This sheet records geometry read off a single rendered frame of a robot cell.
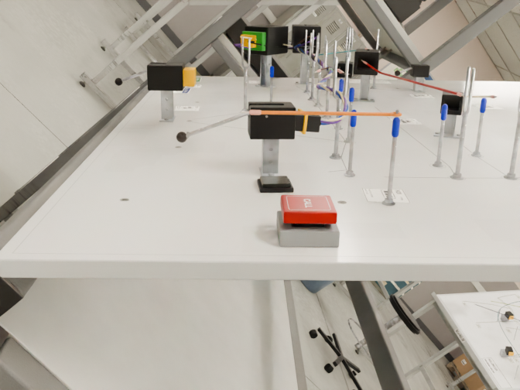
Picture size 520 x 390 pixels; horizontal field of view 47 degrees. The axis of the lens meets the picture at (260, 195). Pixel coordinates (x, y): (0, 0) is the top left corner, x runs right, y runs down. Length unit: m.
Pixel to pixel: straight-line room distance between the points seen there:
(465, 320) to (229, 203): 4.72
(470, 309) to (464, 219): 4.81
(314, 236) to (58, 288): 0.33
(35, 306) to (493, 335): 4.73
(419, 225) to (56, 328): 0.41
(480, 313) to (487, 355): 0.54
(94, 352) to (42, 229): 0.18
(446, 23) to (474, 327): 4.96
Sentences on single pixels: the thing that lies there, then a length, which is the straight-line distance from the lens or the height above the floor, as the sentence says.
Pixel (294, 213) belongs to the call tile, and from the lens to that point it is 0.55.
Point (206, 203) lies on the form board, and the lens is 0.67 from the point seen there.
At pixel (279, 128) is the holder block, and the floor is 1.11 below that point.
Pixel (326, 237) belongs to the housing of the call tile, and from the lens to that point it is 0.56.
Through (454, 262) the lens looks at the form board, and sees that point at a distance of 0.57.
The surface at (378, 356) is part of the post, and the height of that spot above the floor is 0.97.
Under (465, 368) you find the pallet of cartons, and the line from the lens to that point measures 10.64.
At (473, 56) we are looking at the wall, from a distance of 9.30.
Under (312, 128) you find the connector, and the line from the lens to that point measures 0.77.
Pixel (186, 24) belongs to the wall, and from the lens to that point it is 8.35.
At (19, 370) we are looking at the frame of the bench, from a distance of 0.64.
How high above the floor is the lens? 1.18
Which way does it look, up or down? 11 degrees down
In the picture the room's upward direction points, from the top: 52 degrees clockwise
